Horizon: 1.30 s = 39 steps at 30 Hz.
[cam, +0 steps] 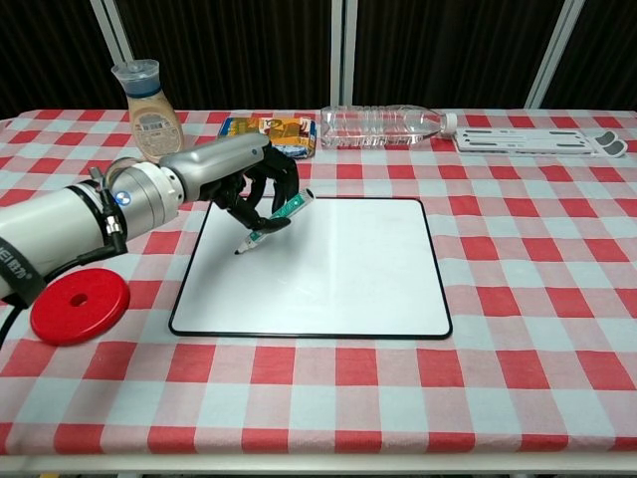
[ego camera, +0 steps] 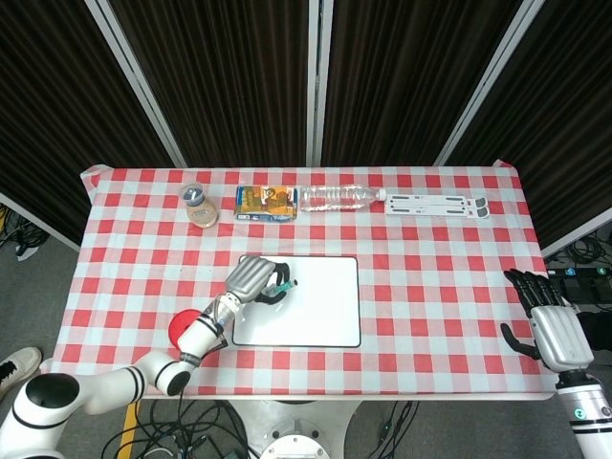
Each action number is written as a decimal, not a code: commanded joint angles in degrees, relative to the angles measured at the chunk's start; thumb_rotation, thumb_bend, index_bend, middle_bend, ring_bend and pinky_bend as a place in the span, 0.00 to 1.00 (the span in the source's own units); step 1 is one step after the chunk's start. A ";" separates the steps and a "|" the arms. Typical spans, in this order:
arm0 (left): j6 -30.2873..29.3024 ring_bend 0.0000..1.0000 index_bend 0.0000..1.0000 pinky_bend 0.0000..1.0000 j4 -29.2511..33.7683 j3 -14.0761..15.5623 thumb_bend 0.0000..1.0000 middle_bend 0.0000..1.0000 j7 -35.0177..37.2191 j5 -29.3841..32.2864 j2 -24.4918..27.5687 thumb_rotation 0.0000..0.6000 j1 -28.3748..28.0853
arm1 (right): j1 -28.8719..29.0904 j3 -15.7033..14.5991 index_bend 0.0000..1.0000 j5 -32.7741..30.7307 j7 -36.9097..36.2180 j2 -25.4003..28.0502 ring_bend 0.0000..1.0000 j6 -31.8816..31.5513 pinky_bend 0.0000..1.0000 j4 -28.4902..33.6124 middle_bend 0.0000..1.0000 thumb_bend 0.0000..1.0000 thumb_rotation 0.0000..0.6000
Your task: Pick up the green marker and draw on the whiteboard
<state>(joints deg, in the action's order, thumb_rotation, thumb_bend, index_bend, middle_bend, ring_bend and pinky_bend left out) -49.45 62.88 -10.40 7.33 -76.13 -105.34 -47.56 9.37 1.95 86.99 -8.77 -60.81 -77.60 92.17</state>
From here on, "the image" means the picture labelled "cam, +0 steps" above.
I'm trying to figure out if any green white marker pen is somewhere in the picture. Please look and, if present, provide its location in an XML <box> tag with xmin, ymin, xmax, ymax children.
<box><xmin>233</xmin><ymin>187</ymin><xmax>316</xmax><ymax>257</ymax></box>

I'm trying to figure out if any red round disc with hole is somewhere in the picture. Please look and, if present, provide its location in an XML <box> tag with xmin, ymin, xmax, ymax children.
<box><xmin>29</xmin><ymin>268</ymin><xmax>131</xmax><ymax>348</ymax></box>

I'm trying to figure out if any white grey folding stand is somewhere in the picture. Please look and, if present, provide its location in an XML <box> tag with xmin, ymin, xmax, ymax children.
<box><xmin>454</xmin><ymin>126</ymin><xmax>629</xmax><ymax>160</ymax></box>

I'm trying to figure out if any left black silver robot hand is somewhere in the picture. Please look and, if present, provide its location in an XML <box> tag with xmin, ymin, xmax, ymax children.
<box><xmin>158</xmin><ymin>131</ymin><xmax>302</xmax><ymax>233</ymax></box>

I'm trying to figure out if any beige sauce squeeze bottle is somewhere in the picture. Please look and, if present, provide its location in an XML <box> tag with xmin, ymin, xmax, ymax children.
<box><xmin>110</xmin><ymin>58</ymin><xmax>186</xmax><ymax>165</ymax></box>

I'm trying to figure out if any white metal frame post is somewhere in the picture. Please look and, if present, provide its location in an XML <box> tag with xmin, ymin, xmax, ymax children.
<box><xmin>89</xmin><ymin>0</ymin><xmax>138</xmax><ymax>110</ymax></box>
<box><xmin>524</xmin><ymin>0</ymin><xmax>586</xmax><ymax>110</ymax></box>
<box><xmin>330</xmin><ymin>0</ymin><xmax>355</xmax><ymax>109</ymax></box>

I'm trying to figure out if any yellow blue snack package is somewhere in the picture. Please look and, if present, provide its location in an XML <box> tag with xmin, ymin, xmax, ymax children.
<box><xmin>217</xmin><ymin>116</ymin><xmax>319</xmax><ymax>159</ymax></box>

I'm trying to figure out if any clear plastic water bottle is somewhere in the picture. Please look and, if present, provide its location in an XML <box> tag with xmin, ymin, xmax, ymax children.
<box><xmin>319</xmin><ymin>104</ymin><xmax>459</xmax><ymax>150</ymax></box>

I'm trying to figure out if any white dry-erase board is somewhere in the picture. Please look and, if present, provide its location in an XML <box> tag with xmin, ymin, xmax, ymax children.
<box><xmin>168</xmin><ymin>196</ymin><xmax>454</xmax><ymax>341</ymax></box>

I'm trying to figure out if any red white checkered tablecloth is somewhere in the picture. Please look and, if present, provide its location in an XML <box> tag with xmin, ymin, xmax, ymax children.
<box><xmin>0</xmin><ymin>107</ymin><xmax>637</xmax><ymax>457</ymax></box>

